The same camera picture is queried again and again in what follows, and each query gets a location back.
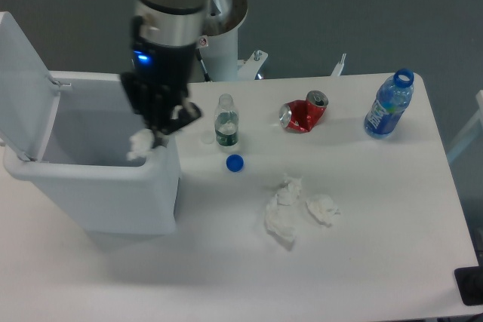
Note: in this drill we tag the black device at table corner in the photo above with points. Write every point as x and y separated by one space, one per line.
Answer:
469 282

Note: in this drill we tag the small white paper ball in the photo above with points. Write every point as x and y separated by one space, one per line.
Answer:
141 144

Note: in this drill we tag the white trash bin open lid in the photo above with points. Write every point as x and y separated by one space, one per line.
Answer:
69 134

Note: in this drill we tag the crushed red soda can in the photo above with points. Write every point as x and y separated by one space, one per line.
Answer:
302 115

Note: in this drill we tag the crumpled white paper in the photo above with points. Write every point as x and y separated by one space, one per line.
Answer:
276 225
323 209
289 191

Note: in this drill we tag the white metal base frame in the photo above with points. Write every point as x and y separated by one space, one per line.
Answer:
249 69

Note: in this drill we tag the blue plastic bottle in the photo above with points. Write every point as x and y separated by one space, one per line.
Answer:
391 101

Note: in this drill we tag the crumpled white paper lower left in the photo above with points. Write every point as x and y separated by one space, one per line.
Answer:
276 225

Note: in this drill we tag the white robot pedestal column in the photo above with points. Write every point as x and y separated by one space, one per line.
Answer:
217 48

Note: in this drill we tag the blue bottle cap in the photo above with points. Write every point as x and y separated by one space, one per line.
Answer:
235 163

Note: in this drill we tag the white bottle cap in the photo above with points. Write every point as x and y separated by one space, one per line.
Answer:
207 138

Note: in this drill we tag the crumpled white paper right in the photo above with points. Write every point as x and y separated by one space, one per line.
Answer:
323 209

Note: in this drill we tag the clear plastic bottle green label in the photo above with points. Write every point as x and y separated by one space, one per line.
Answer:
226 121

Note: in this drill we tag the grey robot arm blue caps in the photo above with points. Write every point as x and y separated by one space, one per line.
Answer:
164 38

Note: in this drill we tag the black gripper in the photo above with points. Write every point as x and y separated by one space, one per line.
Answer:
157 86

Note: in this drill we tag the crumpled white paper upper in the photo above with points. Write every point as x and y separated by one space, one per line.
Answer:
289 191

